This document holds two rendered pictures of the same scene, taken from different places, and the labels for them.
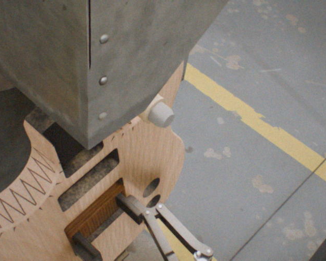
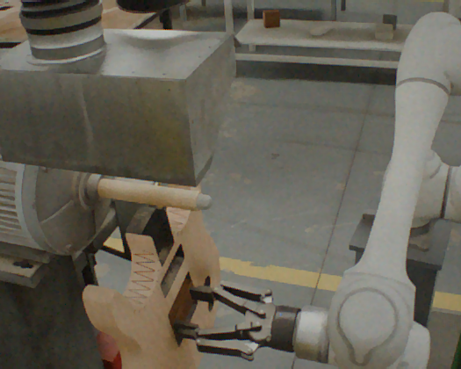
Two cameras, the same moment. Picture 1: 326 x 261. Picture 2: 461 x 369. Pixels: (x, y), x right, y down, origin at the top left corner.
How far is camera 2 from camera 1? 0.43 m
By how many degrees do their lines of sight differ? 21
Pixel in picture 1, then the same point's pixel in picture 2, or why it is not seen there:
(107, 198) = (184, 291)
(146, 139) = (194, 237)
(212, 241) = not seen: outside the picture
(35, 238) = (155, 321)
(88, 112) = (193, 162)
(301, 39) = (251, 189)
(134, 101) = (206, 159)
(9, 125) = (67, 308)
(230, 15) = not seen: hidden behind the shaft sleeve
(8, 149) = (71, 333)
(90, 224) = (181, 314)
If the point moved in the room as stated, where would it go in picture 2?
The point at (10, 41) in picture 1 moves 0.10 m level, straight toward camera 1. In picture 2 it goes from (140, 151) to (189, 181)
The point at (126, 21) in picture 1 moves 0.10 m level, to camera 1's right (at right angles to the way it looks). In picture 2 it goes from (198, 113) to (276, 98)
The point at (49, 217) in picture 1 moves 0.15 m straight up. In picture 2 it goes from (159, 301) to (145, 226)
